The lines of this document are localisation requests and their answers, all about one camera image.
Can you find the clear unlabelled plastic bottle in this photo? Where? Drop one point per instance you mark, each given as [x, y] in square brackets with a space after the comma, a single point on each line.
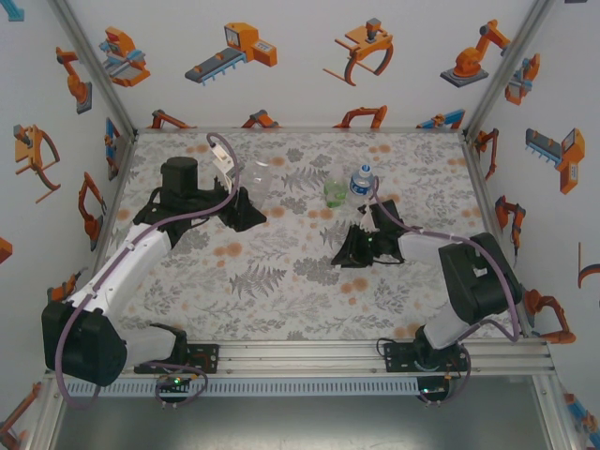
[259, 180]

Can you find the aluminium front mounting rails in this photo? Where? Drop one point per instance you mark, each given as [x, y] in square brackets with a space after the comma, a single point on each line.
[300, 358]

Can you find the aluminium back rail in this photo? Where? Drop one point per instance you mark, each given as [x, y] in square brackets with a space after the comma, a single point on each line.
[300, 129]

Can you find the aluminium frame leg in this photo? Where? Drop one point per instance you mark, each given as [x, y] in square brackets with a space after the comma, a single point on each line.
[562, 440]
[40, 440]

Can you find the aluminium frame post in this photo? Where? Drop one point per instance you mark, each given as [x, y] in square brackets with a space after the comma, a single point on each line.
[97, 70]
[508, 70]

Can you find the circuit board with green light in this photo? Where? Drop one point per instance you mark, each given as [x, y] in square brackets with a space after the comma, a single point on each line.
[433, 389]
[173, 381]

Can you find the green label plastic bottle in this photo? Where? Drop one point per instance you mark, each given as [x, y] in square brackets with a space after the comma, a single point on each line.
[335, 197]

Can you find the blue label plastic bottle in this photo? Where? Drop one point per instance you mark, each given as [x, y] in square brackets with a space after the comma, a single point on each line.
[360, 187]

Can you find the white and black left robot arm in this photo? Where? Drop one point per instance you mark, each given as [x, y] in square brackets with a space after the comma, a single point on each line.
[122, 267]

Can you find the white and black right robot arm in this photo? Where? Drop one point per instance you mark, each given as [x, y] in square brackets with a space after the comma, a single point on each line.
[478, 281]

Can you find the grey floral tablecloth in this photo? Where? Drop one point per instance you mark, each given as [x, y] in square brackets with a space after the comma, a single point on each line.
[375, 300]

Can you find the aluminium side rail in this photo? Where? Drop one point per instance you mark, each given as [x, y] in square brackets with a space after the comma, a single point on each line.
[117, 187]
[483, 187]

